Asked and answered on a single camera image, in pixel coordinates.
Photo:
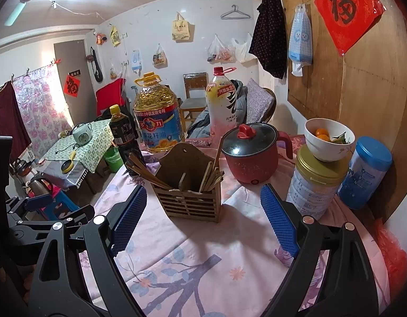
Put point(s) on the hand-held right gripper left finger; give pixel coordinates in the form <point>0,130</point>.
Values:
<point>129,219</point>

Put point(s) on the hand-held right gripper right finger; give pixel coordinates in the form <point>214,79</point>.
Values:
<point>279,226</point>

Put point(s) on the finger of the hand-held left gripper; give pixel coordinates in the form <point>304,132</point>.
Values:
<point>38,202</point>
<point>78,216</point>

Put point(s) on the pile of wooden chopsticks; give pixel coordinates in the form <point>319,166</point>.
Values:
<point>150,179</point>

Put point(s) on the wooden slatted chopstick holder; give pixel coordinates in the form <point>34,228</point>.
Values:
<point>193,204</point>

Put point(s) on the steel kettle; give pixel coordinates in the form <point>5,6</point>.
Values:
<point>40,187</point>

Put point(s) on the blue plastic stool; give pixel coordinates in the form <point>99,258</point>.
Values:
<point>58,204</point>

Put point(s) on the dark kettle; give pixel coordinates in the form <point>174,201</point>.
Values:
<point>23,168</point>

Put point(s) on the dark red curtain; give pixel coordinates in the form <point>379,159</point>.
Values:
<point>9,122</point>

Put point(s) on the white tin with gold lid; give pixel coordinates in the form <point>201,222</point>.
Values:
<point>315,188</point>

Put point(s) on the green plastic bucket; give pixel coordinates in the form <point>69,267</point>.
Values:
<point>113,161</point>

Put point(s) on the side table with green cloth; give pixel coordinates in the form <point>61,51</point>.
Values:
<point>91,152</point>

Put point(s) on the red electric pot with lid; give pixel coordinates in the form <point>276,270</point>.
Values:
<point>253,165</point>

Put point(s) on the pink floral curtain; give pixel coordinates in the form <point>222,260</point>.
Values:
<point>41,105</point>

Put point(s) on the small mint rice cooker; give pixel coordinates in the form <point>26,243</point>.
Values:
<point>81,135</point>

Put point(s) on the white ceramic bowl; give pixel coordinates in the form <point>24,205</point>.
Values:
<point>325,152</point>

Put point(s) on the dark soy sauce bottle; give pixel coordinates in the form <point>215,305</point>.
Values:
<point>124,132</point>

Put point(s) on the pink floral tablecloth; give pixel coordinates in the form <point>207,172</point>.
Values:
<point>203,270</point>

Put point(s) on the blue cylindrical canister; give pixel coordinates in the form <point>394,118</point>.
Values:
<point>365,178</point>

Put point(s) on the oranges in bowl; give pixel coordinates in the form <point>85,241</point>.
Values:
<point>322,134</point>

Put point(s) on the yellow cooking oil jug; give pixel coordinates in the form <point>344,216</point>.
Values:
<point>159,119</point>

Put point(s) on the small red door poster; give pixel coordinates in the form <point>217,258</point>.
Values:
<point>71,86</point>

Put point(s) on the red plastic bag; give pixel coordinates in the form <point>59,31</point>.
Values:
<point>391,254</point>

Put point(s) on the red hanging garment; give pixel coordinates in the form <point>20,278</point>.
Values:
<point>109,97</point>

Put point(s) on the armchair with grey jacket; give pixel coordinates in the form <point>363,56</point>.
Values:
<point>253,102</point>

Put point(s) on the grey door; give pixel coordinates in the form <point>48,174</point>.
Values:
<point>70,62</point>

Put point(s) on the white bottle with red cap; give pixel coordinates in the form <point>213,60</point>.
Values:
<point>221,105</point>

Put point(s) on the black racket bag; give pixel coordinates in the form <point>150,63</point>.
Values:
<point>96,66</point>

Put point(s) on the wooden chair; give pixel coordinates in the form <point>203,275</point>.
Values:
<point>193,89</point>

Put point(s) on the round wooden board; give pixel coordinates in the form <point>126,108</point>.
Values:
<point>371,99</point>

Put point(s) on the small hanging food bag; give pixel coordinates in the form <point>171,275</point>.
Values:
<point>159,57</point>

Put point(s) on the white hanging plastic bag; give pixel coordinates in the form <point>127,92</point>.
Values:
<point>244,49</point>

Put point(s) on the clear hanging plastic bag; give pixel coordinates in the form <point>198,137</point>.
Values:
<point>220,51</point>

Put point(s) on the dark dotted hanging garment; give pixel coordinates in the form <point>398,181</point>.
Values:
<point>269,33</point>

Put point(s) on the yellow tote bag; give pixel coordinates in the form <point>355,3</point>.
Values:
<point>181,29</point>

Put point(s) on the large red diamond poster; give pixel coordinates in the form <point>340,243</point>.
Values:
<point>348,10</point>

